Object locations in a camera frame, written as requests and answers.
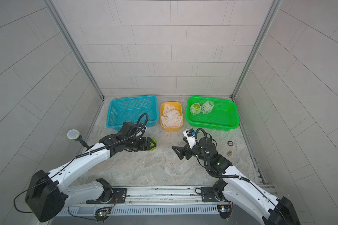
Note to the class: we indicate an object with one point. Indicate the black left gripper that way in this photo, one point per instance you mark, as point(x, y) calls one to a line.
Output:
point(147, 146)

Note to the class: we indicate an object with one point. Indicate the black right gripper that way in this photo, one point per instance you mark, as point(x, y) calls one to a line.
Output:
point(182, 150)

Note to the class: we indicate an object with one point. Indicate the white foam net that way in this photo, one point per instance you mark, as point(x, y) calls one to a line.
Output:
point(207, 107)
point(192, 112)

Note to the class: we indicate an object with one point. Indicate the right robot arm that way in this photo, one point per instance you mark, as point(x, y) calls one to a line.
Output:
point(232, 185)

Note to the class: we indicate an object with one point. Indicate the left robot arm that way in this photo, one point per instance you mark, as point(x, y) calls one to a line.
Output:
point(49, 192)

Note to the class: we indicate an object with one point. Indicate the pile of foam nets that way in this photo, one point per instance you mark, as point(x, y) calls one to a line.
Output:
point(171, 117)

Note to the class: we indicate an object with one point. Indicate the teal plastic basket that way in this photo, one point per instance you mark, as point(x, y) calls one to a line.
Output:
point(130, 109)

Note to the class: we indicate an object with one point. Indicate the yellow plastic tub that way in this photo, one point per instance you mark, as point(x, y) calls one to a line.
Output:
point(178, 106)

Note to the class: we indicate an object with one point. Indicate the green plastic basket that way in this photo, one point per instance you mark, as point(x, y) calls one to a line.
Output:
point(224, 115)

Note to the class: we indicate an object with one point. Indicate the right circuit board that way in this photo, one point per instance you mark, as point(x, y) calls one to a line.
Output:
point(225, 211)

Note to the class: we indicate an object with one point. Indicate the circuit board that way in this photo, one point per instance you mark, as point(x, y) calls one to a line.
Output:
point(225, 211)
point(102, 214)

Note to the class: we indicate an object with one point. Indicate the left circuit board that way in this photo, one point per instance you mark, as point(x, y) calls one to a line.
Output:
point(102, 214)

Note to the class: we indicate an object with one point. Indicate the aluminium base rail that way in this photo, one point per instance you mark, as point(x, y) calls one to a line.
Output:
point(160, 200)

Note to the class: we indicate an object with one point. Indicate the aluminium corner post left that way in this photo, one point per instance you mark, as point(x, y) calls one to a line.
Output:
point(70, 42)

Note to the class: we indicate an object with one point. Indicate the aluminium corner post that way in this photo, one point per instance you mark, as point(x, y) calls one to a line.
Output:
point(261, 36)
point(70, 42)

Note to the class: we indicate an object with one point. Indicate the aluminium corner post right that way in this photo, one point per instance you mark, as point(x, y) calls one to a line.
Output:
point(261, 36)

